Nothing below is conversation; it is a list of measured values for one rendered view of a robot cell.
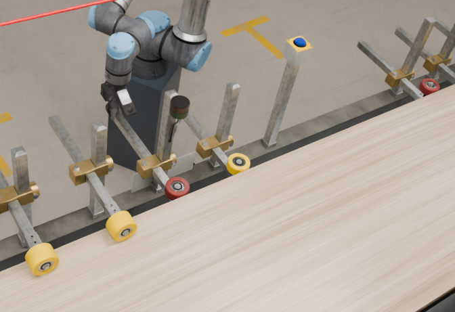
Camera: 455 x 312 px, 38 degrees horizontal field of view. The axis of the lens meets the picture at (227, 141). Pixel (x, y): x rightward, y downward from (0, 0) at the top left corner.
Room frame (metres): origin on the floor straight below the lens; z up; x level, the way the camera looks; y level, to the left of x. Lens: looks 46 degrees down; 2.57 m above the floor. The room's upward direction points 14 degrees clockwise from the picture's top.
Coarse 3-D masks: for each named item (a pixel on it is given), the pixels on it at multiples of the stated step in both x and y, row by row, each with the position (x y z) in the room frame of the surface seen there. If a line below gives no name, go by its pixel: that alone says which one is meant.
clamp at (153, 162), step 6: (150, 156) 1.50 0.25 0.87; (156, 156) 1.51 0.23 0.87; (174, 156) 1.53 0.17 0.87; (138, 162) 1.46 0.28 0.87; (150, 162) 1.48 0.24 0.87; (156, 162) 1.48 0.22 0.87; (162, 162) 1.49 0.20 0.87; (168, 162) 1.50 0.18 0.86; (174, 162) 1.52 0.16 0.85; (138, 168) 1.46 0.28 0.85; (144, 168) 1.45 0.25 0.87; (150, 168) 1.45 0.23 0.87; (162, 168) 1.49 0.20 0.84; (168, 168) 1.50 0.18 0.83; (144, 174) 1.44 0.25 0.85; (150, 174) 1.46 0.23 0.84
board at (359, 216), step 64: (384, 128) 1.91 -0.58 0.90; (448, 128) 2.00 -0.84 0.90; (192, 192) 1.37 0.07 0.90; (256, 192) 1.43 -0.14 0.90; (320, 192) 1.50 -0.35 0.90; (384, 192) 1.58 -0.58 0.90; (448, 192) 1.65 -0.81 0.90; (64, 256) 1.02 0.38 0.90; (128, 256) 1.07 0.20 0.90; (192, 256) 1.13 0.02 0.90; (256, 256) 1.18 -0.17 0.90; (320, 256) 1.24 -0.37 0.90; (384, 256) 1.30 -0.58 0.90; (448, 256) 1.37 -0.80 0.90
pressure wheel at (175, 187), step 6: (168, 180) 1.39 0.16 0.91; (174, 180) 1.39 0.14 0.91; (180, 180) 1.40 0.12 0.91; (168, 186) 1.36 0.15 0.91; (174, 186) 1.37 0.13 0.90; (180, 186) 1.38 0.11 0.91; (186, 186) 1.38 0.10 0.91; (168, 192) 1.34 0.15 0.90; (174, 192) 1.34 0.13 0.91; (180, 192) 1.35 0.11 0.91; (186, 192) 1.36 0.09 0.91; (174, 198) 1.33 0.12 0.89
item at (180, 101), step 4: (176, 96) 1.50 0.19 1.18; (180, 96) 1.50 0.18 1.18; (172, 100) 1.48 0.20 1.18; (176, 100) 1.48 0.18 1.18; (180, 100) 1.49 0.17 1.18; (184, 100) 1.49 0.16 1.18; (188, 100) 1.50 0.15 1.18; (176, 104) 1.46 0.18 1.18; (180, 104) 1.47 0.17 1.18; (184, 104) 1.47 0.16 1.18; (188, 104) 1.48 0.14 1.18; (172, 128) 1.50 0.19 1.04; (172, 132) 1.50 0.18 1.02
